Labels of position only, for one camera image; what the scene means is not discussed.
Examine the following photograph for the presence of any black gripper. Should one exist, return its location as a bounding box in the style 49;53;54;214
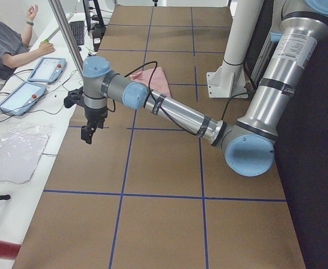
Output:
81;106;107;145

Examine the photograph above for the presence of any pink Snoopy t-shirt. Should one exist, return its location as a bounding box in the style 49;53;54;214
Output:
129;67;172;98

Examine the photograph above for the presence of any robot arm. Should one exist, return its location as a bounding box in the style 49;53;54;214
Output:
81;1;328;177

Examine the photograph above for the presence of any upper teach pendant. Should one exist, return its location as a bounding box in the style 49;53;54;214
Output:
27;57;67;84

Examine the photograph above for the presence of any teach pendant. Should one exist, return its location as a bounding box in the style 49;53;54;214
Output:
27;57;67;84
0;82;46;116

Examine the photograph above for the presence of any lower teach pendant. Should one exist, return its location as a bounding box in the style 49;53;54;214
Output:
0;82;46;116

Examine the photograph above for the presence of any clear plastic bag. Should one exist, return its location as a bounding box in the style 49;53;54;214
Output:
0;122;53;184

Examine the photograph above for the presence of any black keyboard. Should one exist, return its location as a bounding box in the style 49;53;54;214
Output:
69;21;85;45

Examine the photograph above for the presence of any seated person grey shirt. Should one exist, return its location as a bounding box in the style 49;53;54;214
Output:
0;5;55;80

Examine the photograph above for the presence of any red cylinder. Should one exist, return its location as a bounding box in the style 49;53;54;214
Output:
0;240;21;260

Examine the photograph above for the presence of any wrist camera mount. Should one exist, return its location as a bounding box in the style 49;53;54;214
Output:
63;87;85;109

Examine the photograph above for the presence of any aluminium frame post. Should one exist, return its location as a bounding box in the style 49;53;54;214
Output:
48;0;88;82

